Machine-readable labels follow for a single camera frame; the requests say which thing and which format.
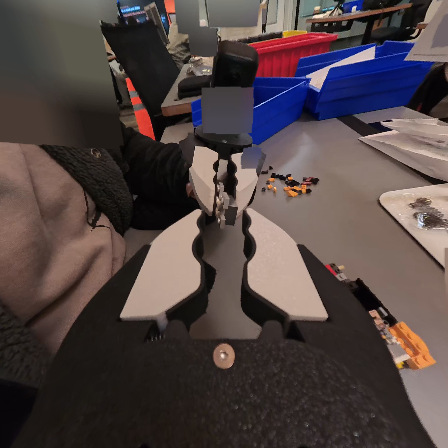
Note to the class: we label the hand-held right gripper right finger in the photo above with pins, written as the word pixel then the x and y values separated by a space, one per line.
pixel 280 276

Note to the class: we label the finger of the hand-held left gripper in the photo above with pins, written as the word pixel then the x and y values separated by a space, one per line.
pixel 248 183
pixel 203 175

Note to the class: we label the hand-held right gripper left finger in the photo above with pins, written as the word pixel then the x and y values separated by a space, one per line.
pixel 168 276

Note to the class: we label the toy brick car model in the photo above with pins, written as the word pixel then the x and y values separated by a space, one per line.
pixel 409 343

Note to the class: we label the grey desk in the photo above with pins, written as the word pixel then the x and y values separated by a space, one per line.
pixel 332 245

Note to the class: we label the wooden background desk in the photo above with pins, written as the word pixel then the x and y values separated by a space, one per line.
pixel 360 14

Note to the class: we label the pile of small loose bricks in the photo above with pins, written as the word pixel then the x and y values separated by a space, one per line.
pixel 294 189

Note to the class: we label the black cloth bundle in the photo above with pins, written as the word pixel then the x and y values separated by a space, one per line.
pixel 192 87

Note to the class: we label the red plastic bin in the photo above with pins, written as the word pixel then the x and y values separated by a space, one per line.
pixel 290 52

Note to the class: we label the yellow plastic bin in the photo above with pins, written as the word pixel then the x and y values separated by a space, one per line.
pixel 294 33

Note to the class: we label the grey side table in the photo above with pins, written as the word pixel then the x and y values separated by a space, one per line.
pixel 175 98

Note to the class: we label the black mesh office chair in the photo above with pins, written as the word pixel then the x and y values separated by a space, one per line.
pixel 140 70

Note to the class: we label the white paper sheet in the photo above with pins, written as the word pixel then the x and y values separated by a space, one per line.
pixel 343 64

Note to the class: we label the person's dark fleece jacket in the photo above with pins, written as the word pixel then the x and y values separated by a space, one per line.
pixel 94 182

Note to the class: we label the dark monitor screen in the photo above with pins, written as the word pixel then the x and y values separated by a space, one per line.
pixel 133 8

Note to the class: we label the white stand with wooden board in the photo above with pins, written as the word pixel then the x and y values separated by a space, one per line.
pixel 395 210

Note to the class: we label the clear bag of dark parts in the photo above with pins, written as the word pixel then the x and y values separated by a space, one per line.
pixel 427 213

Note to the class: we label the orange grey striped post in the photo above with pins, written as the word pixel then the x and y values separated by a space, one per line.
pixel 140 108

